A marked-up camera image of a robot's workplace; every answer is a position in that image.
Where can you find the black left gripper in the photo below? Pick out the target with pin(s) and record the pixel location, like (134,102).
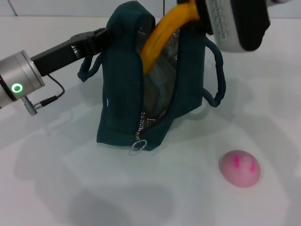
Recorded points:
(61,53)

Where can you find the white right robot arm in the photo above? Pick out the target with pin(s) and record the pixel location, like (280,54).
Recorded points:
(235,23)

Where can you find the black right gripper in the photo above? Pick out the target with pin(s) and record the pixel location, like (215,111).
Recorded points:
(204,16)

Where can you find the pink egg-shaped ball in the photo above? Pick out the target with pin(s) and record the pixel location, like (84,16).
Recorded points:
(240,169)

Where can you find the dark teal insulated lunch bag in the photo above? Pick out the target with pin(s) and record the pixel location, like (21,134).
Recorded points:
(122,89)

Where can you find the yellow banana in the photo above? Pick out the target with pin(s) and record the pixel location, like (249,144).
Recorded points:
(162,35)

